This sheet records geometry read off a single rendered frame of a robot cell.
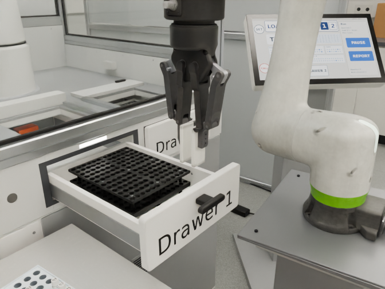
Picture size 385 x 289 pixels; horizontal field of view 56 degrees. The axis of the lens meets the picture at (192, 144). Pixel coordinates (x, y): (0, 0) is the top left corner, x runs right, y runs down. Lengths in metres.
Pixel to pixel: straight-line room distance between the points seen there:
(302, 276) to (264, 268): 0.96
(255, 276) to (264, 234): 1.01
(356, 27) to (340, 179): 0.94
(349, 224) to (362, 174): 0.13
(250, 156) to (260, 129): 1.73
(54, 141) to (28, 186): 0.11
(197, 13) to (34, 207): 0.58
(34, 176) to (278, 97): 0.58
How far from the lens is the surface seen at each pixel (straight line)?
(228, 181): 0.80
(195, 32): 0.55
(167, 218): 0.66
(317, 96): 1.60
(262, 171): 2.61
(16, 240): 0.92
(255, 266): 1.91
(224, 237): 2.14
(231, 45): 2.48
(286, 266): 0.96
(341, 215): 0.88
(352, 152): 0.81
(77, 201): 0.82
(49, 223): 0.95
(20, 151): 0.85
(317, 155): 0.83
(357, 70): 1.56
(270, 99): 0.88
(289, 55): 0.88
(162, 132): 1.07
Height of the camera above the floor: 1.28
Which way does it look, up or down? 23 degrees down
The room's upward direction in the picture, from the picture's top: straight up
